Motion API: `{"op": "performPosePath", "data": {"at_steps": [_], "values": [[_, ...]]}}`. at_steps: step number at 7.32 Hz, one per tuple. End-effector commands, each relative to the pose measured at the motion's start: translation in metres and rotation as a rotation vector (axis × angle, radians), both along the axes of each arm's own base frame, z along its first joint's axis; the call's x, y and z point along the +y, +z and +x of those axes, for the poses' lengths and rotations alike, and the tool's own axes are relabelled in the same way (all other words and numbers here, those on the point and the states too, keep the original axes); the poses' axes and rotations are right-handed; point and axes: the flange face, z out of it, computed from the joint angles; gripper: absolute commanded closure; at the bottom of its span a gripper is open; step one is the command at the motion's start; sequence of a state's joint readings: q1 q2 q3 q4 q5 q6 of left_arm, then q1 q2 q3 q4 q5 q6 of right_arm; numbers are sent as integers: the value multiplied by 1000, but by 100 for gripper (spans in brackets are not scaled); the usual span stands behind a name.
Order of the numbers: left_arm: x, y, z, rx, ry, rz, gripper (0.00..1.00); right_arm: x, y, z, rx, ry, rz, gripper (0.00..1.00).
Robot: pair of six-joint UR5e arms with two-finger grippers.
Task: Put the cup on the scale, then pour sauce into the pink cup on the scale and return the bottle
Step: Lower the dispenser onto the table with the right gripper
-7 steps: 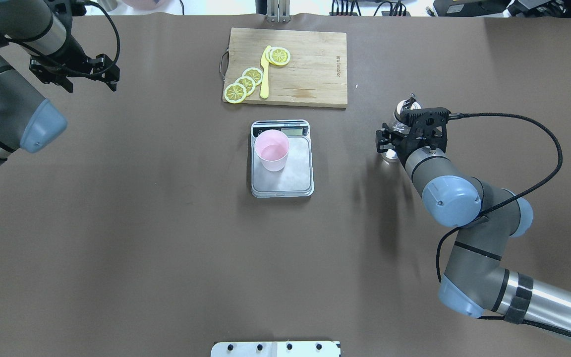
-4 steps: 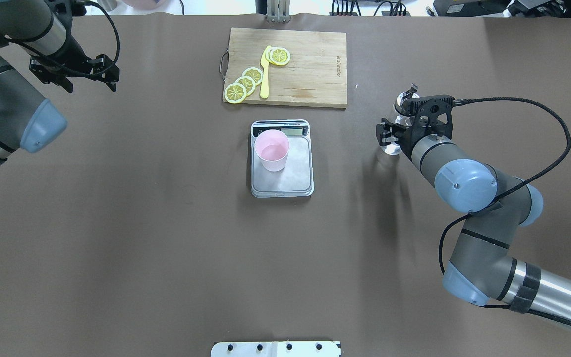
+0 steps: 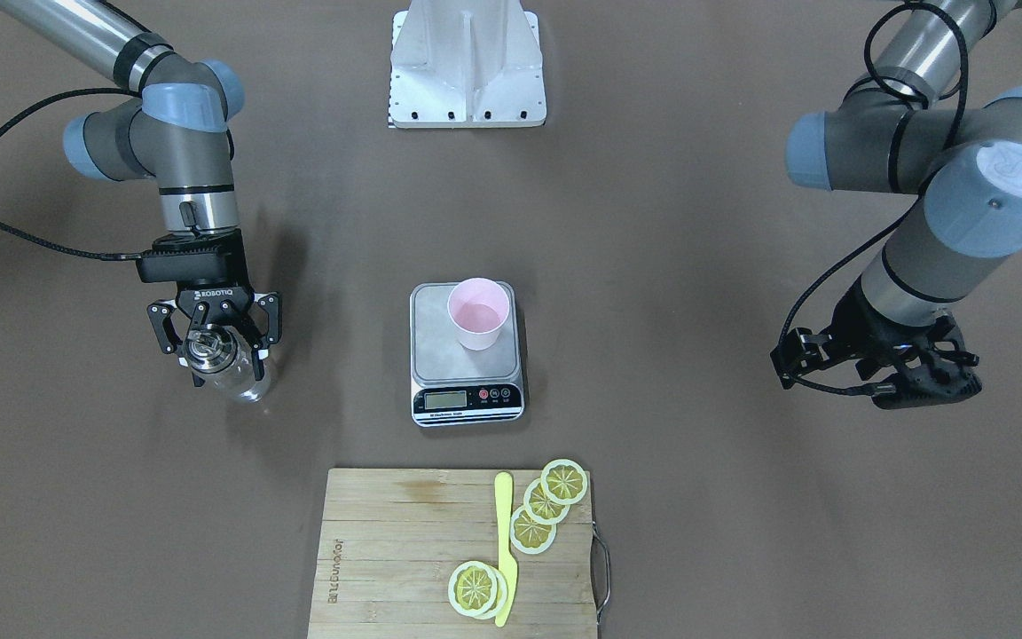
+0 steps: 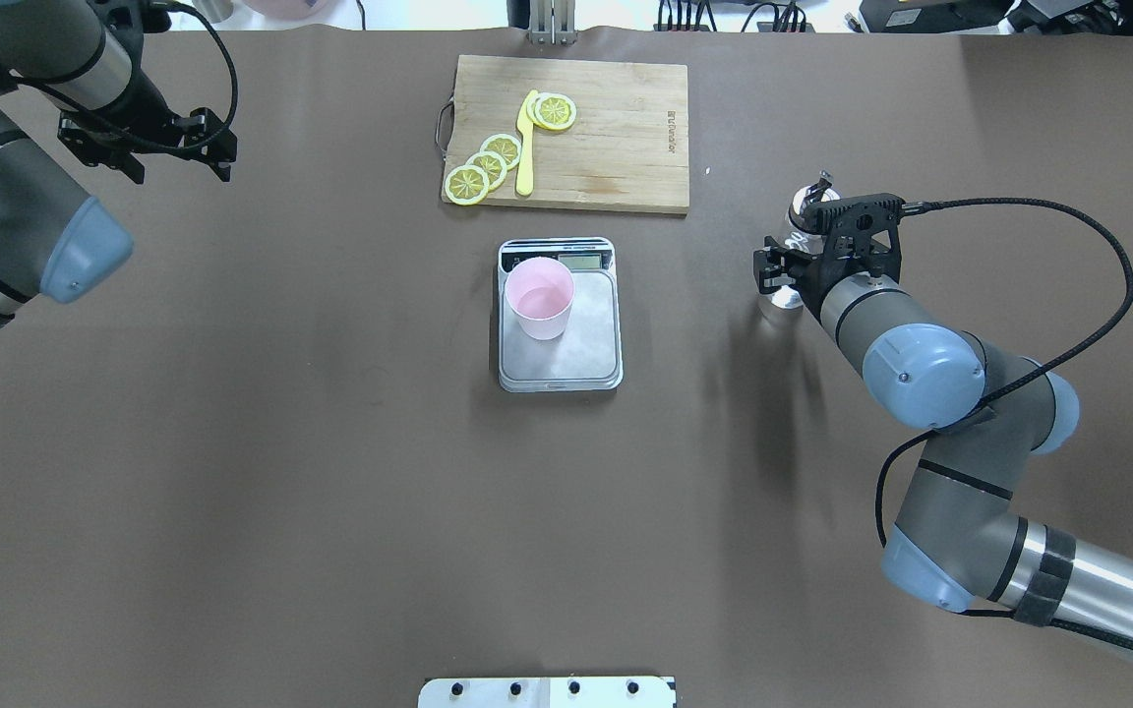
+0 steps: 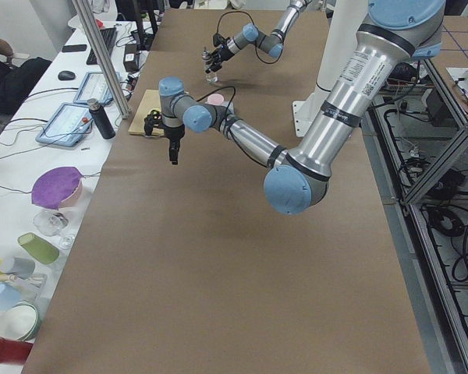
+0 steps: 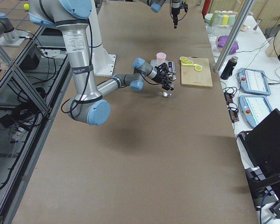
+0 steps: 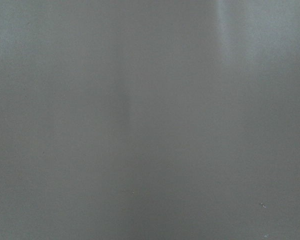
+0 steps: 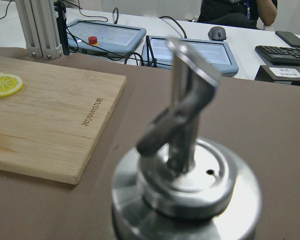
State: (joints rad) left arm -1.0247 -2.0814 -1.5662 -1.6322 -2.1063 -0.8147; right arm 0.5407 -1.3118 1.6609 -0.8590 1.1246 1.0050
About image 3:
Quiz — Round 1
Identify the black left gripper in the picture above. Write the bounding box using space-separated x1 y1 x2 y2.
770 280 955 391

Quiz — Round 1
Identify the yellow plastic knife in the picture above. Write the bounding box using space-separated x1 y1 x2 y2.
494 470 518 627

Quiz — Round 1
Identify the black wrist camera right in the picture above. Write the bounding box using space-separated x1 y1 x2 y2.
137 229 250 288

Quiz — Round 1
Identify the white metal camera stand base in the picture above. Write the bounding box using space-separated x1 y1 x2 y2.
387 1 547 129

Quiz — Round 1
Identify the bamboo cutting board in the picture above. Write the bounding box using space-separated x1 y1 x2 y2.
307 468 609 638

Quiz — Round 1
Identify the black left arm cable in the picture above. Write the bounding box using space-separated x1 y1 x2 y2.
777 0 971 397

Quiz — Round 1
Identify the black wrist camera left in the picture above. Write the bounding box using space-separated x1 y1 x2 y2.
872 314 983 410

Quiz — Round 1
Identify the silver digital kitchen scale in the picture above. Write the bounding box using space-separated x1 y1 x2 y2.
409 281 526 428

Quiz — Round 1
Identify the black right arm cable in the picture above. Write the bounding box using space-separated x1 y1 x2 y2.
0 87 153 263

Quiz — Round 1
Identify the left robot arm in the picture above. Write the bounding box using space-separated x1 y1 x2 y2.
770 1 1022 409

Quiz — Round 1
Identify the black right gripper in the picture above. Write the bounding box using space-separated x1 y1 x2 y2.
146 286 281 367

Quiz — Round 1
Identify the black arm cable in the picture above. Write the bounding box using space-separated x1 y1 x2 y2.
0 87 153 263
777 0 971 397

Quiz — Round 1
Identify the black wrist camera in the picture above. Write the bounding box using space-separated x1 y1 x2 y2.
872 314 983 410
137 229 250 288

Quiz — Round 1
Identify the lemon slice under front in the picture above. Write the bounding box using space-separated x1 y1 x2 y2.
485 570 508 619

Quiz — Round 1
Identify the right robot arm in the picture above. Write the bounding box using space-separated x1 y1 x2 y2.
0 1 281 385

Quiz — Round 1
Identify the lemon slice top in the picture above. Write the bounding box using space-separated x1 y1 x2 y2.
539 458 591 506

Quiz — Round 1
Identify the glass sauce bottle steel spout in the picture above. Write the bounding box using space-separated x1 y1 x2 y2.
181 325 273 403

